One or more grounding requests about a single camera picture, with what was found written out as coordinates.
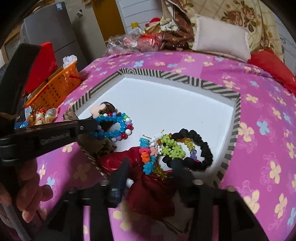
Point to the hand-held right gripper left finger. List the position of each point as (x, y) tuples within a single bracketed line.
[(119, 183)]

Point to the grey refrigerator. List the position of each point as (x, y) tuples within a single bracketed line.
[(50, 25)]

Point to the cream floral quilt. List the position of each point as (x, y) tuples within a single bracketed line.
[(249, 14)]

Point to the clear plastic bag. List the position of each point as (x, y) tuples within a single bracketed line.
[(129, 42)]

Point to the red cushion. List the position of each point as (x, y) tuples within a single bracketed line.
[(275, 67)]

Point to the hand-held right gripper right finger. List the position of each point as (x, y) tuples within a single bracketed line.
[(182, 177)]

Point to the brown floral quilt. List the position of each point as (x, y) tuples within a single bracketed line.
[(179, 34)]

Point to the yellow bottle cap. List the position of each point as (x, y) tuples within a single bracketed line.
[(134, 25)]

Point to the dark brown scrunchie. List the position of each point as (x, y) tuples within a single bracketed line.
[(110, 107)]

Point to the red ribbon bow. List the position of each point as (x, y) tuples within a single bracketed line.
[(150, 197)]

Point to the orange plastic basket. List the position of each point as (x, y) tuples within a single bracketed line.
[(57, 88)]

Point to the blue foil wrapper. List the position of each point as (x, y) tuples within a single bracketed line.
[(20, 125)]

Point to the black scrunchie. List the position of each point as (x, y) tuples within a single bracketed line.
[(207, 150)]

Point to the decorated egg ornament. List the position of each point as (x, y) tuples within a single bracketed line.
[(38, 117), (51, 114)]

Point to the white tissue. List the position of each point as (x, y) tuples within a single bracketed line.
[(70, 60)]

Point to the white slatted headboard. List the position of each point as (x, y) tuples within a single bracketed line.
[(141, 14)]

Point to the striped cardboard box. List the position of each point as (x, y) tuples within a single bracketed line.
[(173, 109)]

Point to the red plush toy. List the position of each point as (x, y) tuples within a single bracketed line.
[(154, 22)]

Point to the person's left hand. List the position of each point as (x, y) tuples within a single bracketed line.
[(34, 194)]

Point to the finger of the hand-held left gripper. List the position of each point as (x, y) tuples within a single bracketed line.
[(57, 134)]

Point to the brown burlap bow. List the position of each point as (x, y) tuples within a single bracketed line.
[(97, 144)]

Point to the white pillow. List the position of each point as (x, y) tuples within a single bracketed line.
[(222, 39)]

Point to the red paper box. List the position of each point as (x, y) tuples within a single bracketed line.
[(42, 67)]

